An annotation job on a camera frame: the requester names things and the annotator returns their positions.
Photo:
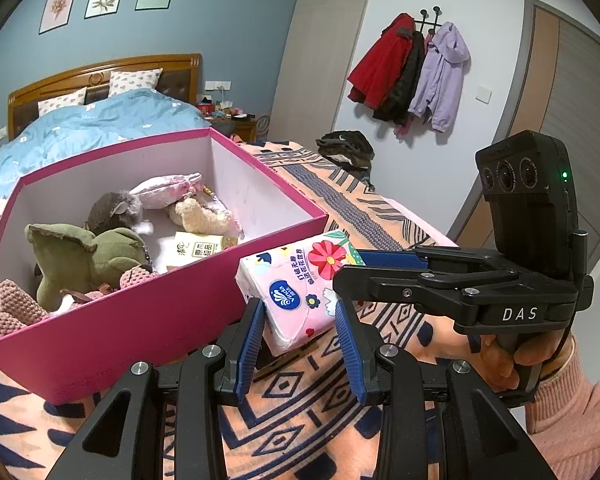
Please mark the brown plush toy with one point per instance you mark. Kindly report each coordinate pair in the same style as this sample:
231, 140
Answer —
110, 210

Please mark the orange patterned blanket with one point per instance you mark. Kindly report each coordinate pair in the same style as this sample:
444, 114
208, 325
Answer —
330, 425

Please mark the pink knitted plush toy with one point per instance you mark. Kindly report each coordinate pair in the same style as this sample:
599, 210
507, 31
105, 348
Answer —
15, 305

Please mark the blue floral duvet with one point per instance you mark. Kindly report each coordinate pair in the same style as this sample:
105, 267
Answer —
105, 120

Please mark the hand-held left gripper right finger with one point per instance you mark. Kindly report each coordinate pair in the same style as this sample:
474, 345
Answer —
350, 355

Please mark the black jacket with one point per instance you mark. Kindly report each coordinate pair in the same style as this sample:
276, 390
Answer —
402, 90

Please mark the green plush toy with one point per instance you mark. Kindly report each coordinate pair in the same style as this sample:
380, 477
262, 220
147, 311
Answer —
80, 260

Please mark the pink cardboard box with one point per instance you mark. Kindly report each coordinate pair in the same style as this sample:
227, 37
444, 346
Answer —
130, 350

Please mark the cream plush toy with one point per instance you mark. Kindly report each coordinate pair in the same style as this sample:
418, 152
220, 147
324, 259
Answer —
200, 217

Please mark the cluttered wooden nightstand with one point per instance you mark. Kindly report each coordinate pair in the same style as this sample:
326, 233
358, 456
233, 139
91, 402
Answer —
230, 120

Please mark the purple jacket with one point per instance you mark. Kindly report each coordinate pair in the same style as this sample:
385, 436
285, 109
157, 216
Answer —
442, 80

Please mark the wooden bed headboard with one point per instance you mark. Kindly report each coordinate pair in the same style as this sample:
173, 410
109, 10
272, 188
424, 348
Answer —
55, 80

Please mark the red jacket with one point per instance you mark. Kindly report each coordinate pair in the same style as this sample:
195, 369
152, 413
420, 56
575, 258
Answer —
380, 65

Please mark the pink flower framed picture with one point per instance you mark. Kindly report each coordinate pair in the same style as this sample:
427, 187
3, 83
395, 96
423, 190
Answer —
58, 9

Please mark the floral tissue pack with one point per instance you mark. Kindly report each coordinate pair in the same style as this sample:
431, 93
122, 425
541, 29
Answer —
290, 285

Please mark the black wall coat hooks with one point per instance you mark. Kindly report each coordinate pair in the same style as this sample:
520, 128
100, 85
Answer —
425, 17

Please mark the beige labelled packet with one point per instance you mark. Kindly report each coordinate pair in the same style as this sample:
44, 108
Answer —
200, 247

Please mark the white patterned pillow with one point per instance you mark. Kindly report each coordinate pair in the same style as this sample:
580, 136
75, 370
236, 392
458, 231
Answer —
135, 81
62, 101

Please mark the pink plastic-wrapped toy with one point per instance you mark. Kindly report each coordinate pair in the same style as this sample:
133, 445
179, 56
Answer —
160, 190

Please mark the wooden door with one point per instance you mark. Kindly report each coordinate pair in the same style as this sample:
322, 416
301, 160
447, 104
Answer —
580, 85

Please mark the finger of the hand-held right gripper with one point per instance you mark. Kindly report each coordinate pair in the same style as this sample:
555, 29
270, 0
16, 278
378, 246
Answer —
380, 285
390, 258

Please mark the dark clothes pile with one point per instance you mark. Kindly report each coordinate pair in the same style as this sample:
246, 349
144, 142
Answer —
345, 152

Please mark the white wall switch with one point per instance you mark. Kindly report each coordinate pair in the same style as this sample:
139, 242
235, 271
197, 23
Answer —
483, 93

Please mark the person's right hand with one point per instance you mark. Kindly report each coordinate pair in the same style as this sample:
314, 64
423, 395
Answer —
527, 356

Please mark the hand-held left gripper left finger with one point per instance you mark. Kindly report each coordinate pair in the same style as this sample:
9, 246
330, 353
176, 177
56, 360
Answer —
245, 355

